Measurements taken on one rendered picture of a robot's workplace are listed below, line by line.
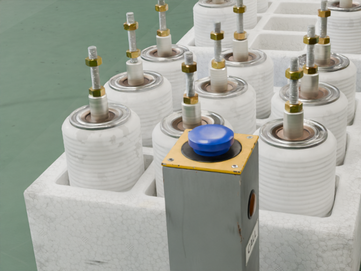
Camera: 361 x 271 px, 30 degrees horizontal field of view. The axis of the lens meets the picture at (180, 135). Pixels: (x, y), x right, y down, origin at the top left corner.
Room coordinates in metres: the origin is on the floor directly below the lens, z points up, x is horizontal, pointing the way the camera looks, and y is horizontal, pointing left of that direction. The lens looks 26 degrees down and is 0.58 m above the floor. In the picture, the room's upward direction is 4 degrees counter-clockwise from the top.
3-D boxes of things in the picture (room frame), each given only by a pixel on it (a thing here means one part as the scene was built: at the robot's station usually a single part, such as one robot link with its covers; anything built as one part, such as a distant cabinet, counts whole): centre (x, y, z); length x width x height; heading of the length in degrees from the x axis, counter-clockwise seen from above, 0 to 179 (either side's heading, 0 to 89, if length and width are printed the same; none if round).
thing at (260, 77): (0.94, -0.09, 0.16); 0.10 x 0.10 x 0.18
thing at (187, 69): (0.71, -0.01, 0.32); 0.02 x 0.02 x 0.01; 86
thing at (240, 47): (0.94, -0.09, 0.26); 0.02 x 0.02 x 0.03
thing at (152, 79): (0.86, 0.06, 0.25); 0.08 x 0.08 x 0.01
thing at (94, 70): (0.75, 0.10, 0.30); 0.01 x 0.01 x 0.08
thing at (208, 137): (0.53, -0.03, 0.32); 0.04 x 0.04 x 0.02
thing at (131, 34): (0.86, 0.06, 0.31); 0.01 x 0.01 x 0.08
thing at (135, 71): (0.86, 0.06, 0.26); 0.02 x 0.02 x 0.03
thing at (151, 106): (0.86, 0.06, 0.16); 0.10 x 0.10 x 0.18
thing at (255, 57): (0.94, -0.09, 0.25); 0.08 x 0.08 x 0.01
